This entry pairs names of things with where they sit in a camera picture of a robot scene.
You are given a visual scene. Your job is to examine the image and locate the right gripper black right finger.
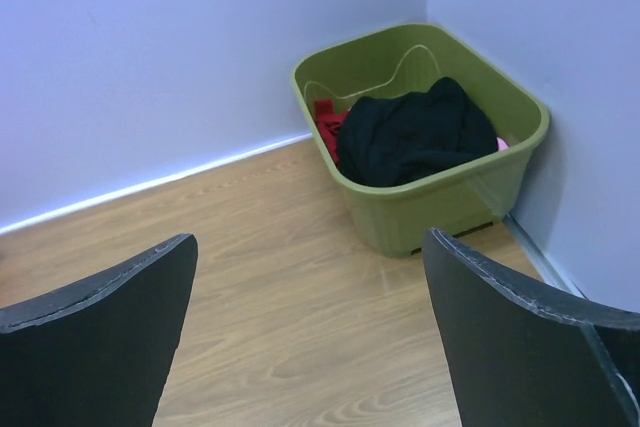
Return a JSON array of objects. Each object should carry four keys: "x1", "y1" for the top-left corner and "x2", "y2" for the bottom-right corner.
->
[{"x1": 422, "y1": 228, "x2": 639, "y2": 427}]

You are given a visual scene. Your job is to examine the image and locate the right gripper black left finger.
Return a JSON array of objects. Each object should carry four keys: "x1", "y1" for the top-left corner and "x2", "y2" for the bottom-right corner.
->
[{"x1": 1, "y1": 234, "x2": 198, "y2": 427}]

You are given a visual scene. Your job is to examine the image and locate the olive green plastic bin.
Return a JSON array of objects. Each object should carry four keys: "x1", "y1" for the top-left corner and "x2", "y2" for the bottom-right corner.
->
[{"x1": 291, "y1": 23, "x2": 550, "y2": 257}]

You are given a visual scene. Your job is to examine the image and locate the pink garment in bin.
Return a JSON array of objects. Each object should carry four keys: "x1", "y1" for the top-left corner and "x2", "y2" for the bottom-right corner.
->
[{"x1": 496, "y1": 137, "x2": 509, "y2": 151}]

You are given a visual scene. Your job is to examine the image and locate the black t shirt in bin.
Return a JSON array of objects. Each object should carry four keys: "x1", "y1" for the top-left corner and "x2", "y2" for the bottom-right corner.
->
[{"x1": 336, "y1": 77, "x2": 499, "y2": 188}]

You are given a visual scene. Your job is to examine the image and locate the red garment in bin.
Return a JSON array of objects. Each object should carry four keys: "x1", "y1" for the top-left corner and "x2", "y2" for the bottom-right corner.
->
[{"x1": 314, "y1": 99, "x2": 350, "y2": 168}]

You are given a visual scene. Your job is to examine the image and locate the aluminium frame rails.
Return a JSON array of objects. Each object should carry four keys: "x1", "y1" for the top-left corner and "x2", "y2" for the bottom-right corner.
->
[{"x1": 503, "y1": 214, "x2": 586, "y2": 299}]

